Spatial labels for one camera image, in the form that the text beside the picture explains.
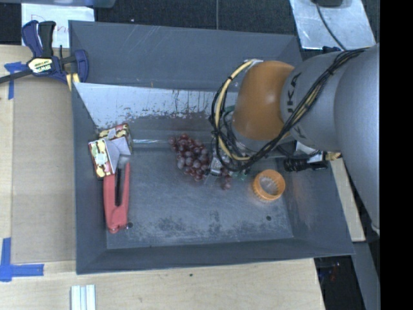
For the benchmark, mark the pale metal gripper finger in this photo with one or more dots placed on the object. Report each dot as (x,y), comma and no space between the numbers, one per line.
(215,167)

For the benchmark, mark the dark red grape bunch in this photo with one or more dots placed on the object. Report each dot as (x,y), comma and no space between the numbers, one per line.
(190,157)

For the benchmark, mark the grey metal bin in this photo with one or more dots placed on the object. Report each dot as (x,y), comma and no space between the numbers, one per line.
(180,212)

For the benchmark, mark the red folding tool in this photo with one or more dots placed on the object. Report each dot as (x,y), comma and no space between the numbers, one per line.
(111,202)

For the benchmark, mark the red and yellow printed box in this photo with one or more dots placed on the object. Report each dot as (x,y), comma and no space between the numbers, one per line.
(104,153)

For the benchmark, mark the black cylinder on white bracket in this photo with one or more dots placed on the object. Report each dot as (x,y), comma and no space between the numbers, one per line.
(298,164)

